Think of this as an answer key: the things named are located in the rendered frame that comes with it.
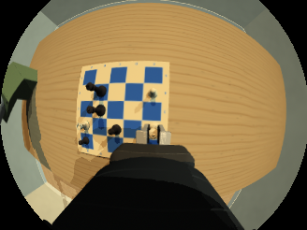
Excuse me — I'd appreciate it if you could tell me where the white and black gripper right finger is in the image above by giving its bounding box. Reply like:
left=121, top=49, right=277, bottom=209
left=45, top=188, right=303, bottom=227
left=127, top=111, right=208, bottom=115
left=157, top=124, right=171, bottom=145

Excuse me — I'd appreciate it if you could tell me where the blue and cream chessboard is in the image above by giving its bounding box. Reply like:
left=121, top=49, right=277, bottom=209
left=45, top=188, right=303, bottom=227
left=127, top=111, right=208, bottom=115
left=76, top=61, right=169, bottom=158

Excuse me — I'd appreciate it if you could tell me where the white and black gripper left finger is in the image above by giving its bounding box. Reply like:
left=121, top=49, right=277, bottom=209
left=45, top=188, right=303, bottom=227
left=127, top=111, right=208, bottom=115
left=136, top=123, right=150, bottom=144

